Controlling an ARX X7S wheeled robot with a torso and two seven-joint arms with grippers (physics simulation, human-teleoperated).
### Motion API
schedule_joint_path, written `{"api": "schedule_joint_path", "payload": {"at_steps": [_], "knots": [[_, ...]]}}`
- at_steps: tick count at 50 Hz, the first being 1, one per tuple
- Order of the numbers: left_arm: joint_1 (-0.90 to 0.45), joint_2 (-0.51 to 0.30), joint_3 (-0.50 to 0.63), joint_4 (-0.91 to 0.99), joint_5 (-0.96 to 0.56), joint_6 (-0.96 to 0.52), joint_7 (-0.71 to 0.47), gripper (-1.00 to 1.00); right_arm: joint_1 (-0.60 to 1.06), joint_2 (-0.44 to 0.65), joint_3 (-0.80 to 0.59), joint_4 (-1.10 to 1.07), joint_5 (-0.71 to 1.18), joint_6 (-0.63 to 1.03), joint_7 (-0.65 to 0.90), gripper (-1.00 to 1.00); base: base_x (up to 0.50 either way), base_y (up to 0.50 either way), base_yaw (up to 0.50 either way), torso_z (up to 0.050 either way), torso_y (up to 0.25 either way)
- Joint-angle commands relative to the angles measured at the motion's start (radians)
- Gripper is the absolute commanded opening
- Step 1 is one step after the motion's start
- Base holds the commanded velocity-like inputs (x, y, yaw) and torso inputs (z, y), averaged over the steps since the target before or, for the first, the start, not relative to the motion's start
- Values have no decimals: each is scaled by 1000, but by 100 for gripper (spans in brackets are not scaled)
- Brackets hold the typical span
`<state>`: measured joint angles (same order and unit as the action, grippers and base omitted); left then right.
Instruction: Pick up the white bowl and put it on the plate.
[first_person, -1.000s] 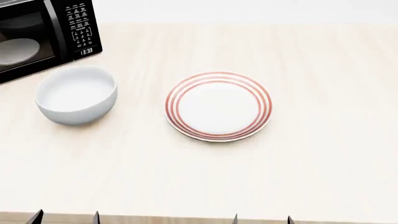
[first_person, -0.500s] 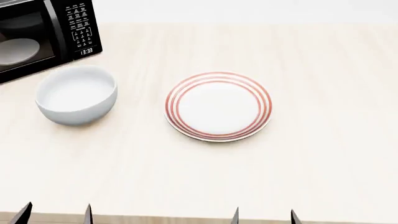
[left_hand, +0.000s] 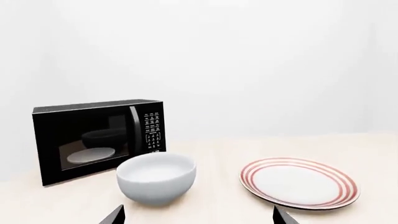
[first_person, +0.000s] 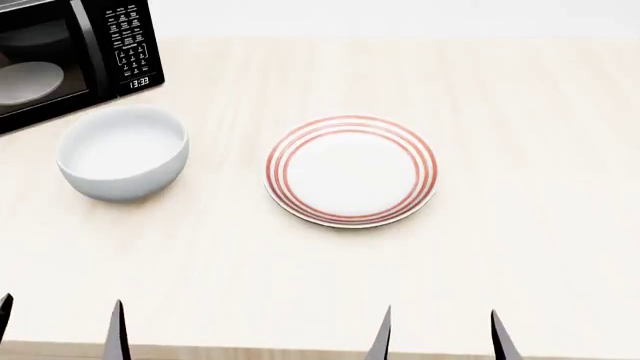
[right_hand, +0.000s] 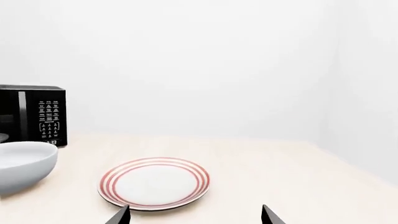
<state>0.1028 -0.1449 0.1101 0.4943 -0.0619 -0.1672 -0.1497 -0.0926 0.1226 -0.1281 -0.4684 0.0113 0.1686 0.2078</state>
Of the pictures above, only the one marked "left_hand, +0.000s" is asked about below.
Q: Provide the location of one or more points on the white ceramic bowl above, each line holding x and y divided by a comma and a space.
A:
156, 179

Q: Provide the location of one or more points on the white plate with red rings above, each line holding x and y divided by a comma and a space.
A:
298, 183

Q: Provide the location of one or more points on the black microwave oven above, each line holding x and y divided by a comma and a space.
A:
93, 142

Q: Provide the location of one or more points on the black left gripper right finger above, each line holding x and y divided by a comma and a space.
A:
281, 216

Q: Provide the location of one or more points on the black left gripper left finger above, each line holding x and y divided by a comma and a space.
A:
116, 217

